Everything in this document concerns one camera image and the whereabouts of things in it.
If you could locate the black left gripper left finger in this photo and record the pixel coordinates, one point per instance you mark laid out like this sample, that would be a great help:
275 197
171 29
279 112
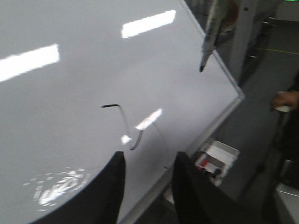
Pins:
99 202

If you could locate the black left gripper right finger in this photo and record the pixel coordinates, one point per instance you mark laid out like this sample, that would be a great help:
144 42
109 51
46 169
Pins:
264 200

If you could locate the white black whiteboard marker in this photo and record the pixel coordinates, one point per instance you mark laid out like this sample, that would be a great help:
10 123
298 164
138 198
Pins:
214 27

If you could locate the red magnet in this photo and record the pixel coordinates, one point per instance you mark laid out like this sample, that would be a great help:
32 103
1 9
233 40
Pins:
231 11

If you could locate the person's hand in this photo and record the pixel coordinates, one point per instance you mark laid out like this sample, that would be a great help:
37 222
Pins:
289 98

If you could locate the white marker tray box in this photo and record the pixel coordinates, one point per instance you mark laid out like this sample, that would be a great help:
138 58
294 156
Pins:
217 158

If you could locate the white handheld controller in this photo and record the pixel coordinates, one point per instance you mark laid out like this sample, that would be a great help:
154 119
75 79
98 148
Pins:
281 108

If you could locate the grey metal cabinet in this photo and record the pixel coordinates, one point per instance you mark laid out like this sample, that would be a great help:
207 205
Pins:
252 14

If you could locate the white whiteboard with aluminium frame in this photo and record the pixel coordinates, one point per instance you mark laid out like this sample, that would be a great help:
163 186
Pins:
82 79

